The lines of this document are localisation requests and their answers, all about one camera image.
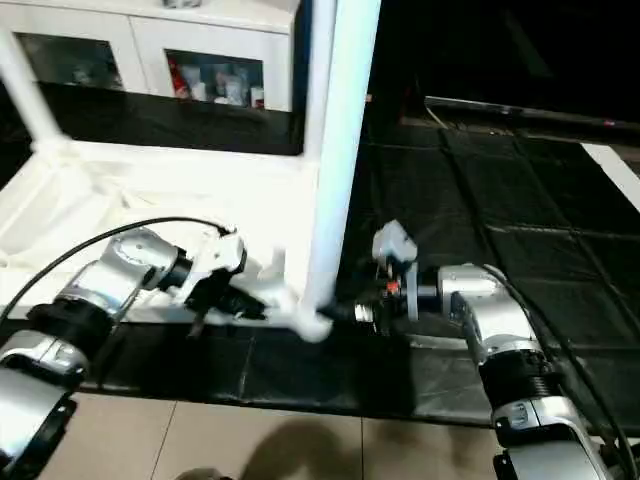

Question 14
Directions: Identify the white plastic table top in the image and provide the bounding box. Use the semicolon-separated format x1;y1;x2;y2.
0;138;335;344

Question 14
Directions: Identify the white plastic table leg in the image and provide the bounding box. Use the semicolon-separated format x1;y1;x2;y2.
0;28;75;166
301;0;335;163
300;0;383;319

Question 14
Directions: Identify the black mat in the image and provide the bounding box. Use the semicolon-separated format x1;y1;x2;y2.
0;80;640;427

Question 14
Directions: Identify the white glass-door cabinet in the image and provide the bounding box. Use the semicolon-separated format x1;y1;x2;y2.
0;0;303;113

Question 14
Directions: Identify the white flat strip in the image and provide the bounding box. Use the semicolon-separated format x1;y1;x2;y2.
582;142;640;213

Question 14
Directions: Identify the black cabinet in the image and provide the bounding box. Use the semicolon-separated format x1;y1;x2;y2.
296;0;640;113

